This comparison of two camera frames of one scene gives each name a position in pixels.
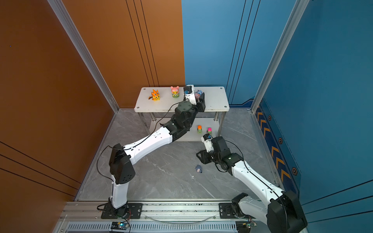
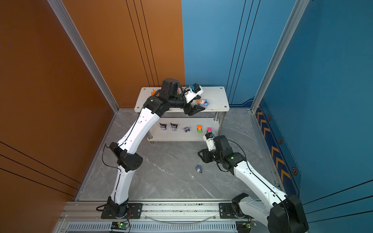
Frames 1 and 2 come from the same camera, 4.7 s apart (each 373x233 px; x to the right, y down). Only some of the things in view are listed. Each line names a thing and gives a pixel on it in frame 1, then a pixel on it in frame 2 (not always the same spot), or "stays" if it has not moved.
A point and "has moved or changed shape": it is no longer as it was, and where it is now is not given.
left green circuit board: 119,225 stays
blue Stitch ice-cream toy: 197,95 has moved or changed shape
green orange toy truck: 199,129 stays
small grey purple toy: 198,169 stays
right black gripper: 203,159 stays
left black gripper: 200,105 -> 189,110
